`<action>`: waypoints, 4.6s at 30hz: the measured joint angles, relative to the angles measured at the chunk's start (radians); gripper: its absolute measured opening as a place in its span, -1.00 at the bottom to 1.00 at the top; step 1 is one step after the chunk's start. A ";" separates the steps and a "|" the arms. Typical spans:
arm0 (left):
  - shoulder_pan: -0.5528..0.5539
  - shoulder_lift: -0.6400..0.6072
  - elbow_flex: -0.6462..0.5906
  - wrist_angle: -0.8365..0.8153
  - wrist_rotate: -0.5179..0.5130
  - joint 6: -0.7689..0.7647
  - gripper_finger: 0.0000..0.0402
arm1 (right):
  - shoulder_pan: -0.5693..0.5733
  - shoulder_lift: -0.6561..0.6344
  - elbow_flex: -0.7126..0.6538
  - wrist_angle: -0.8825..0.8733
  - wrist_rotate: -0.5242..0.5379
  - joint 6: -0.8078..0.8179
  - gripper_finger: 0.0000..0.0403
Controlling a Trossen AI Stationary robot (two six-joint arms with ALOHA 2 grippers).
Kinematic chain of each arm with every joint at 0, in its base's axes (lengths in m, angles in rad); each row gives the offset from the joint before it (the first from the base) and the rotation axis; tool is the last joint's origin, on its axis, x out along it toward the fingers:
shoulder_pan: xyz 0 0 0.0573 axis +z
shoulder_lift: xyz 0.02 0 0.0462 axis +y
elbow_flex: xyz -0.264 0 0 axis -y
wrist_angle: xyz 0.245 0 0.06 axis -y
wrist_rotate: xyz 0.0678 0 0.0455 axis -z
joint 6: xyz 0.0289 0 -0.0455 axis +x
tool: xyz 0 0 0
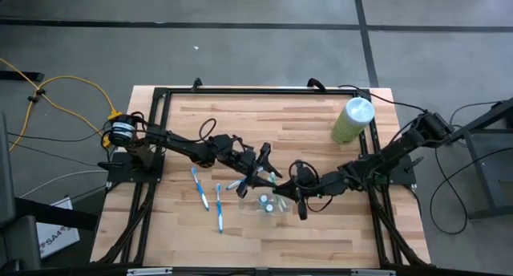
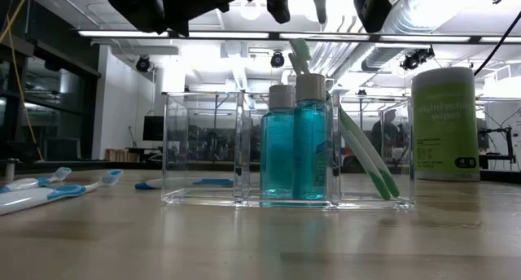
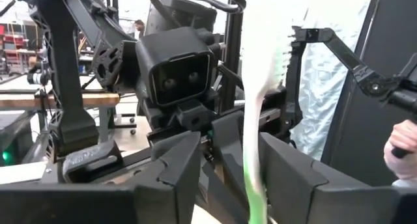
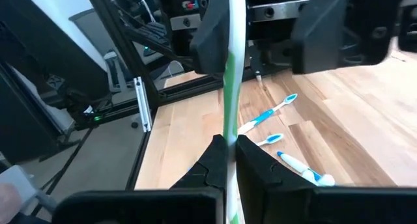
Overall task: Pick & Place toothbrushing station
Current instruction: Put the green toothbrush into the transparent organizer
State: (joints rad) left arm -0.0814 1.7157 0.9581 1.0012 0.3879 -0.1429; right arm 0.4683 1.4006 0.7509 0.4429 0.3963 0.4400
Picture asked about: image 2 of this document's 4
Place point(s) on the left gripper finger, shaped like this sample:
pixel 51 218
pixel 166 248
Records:
pixel 278 3

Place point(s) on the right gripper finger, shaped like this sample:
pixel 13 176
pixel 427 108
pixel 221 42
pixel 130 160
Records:
pixel 372 7

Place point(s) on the teal mouthwash bottle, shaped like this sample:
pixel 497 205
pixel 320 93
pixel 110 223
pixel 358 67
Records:
pixel 309 150
pixel 277 150

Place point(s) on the clear acrylic three-compartment organizer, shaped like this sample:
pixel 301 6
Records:
pixel 244 150

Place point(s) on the green and white toothbrush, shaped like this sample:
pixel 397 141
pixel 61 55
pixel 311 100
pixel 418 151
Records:
pixel 376 182
pixel 388 180

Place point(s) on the blue and white toothbrush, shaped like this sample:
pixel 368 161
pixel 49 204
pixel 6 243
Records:
pixel 144 186
pixel 24 184
pixel 32 198

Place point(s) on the black round ceiling spotlight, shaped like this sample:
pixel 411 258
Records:
pixel 277 59
pixel 143 63

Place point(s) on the black computer monitor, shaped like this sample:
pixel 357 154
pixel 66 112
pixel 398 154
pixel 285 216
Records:
pixel 152 128

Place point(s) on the person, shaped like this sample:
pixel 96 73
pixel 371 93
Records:
pixel 386 129

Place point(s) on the green disinfecting wipes canister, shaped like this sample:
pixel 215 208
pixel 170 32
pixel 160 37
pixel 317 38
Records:
pixel 445 129

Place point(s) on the wooden crate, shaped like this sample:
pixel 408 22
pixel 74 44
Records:
pixel 122 155

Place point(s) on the black ceiling mounted camera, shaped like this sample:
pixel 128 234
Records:
pixel 415 58

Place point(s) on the black table edge rail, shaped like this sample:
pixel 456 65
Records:
pixel 81 166

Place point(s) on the white cylindrical post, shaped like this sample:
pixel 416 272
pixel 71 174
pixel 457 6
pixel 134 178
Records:
pixel 10 172

